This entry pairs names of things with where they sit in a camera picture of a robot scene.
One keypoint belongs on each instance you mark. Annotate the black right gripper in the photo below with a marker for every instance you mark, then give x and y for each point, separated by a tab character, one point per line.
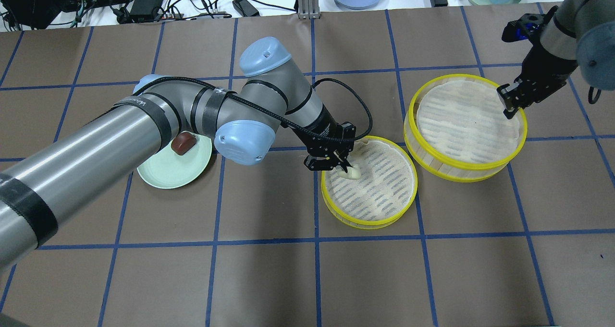
542	73

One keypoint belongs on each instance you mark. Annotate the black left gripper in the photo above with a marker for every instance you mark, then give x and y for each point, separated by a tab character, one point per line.
325	129

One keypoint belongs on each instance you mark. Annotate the white steamed bun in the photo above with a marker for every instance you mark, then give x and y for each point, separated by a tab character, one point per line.
349	173

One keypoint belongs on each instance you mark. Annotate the yellow rimmed steamer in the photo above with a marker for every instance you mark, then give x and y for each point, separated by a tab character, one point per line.
385	190
455	128

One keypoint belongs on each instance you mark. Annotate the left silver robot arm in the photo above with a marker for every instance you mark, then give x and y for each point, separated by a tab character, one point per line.
42	192

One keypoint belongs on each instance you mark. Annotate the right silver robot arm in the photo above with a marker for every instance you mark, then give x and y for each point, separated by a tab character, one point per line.
574	34

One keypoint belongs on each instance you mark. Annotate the brown bun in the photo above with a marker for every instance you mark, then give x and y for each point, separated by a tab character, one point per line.
183	142

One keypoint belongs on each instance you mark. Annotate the pale green plate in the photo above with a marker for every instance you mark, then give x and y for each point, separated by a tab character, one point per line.
167	170

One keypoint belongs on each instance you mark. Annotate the black power adapter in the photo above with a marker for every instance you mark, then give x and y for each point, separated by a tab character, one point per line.
144	10

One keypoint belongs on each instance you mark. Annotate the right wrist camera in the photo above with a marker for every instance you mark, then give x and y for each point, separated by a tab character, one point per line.
529	27

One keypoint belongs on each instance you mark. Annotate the aluminium frame post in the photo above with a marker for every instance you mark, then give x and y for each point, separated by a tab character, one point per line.
308	9

